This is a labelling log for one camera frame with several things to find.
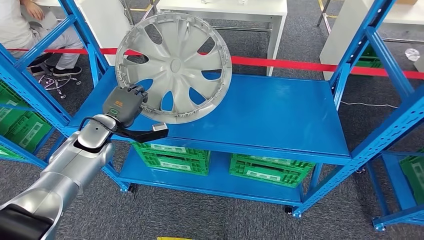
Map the grey plastic wheel hubcap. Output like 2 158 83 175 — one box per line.
114 12 233 125

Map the person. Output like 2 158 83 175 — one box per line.
0 0 84 78

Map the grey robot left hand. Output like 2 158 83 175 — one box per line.
101 84 150 128

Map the green plastic crate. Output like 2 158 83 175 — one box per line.
0 110 53 160
0 81 22 133
132 142 211 158
399 149 424 205
230 153 316 173
354 44 385 69
140 152 210 176
229 165 309 189

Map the large white table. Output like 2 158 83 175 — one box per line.
319 0 424 81

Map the white floor cable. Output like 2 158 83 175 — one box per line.
340 100 398 110

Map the office chair with chrome base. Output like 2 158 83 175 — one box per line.
28 52 82 100

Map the wide blue metal shelf rack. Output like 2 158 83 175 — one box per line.
0 0 424 219

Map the clear crumpled plastic bag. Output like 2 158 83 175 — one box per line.
404 47 421 63

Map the red barrier belt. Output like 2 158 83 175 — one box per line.
6 47 424 80

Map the white cabinet panel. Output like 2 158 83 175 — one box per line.
34 0 132 65

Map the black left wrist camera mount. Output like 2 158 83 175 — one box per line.
110 121 170 144

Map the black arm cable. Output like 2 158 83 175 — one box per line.
78 115 115 132

